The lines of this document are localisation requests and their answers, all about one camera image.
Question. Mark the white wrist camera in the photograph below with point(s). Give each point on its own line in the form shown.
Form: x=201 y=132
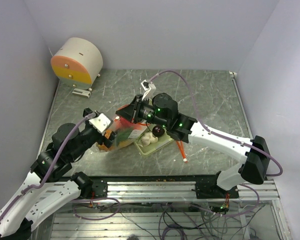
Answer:
x=99 y=121
x=149 y=90

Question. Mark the beige drum orange yellow face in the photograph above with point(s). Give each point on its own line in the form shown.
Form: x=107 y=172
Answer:
x=77 y=63

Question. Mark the aluminium rail frame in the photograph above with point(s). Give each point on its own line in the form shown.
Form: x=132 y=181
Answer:
x=170 y=188

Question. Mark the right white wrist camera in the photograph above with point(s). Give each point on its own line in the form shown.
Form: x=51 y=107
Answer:
x=149 y=90

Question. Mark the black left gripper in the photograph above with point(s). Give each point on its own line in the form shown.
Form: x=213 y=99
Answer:
x=107 y=141

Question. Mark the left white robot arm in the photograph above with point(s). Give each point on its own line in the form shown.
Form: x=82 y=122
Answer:
x=24 y=211

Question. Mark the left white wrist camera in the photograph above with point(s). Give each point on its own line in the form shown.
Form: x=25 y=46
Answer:
x=99 y=121

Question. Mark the red yellow toy mango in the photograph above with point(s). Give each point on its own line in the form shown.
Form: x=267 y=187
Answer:
x=121 y=123

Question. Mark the orange toy pineapple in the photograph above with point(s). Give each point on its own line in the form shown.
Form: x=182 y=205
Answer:
x=123 y=139

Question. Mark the white toy garlic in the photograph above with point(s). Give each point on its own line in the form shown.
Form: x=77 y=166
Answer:
x=148 y=138

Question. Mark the dark toy plum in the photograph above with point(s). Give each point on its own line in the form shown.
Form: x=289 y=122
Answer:
x=158 y=131

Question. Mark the clear zip bag orange zipper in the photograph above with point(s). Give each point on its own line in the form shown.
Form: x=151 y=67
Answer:
x=137 y=130

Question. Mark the spare clear zip bag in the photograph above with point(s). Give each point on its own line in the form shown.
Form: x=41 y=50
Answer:
x=182 y=151

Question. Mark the pale green plastic basket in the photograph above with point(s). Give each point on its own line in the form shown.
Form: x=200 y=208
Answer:
x=150 y=149

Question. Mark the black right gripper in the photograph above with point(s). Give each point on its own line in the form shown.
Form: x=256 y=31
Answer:
x=132 y=111

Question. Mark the small white bracket block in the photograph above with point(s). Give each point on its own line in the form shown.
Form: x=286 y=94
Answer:
x=81 y=93

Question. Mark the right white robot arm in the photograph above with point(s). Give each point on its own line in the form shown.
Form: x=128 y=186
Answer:
x=252 y=155

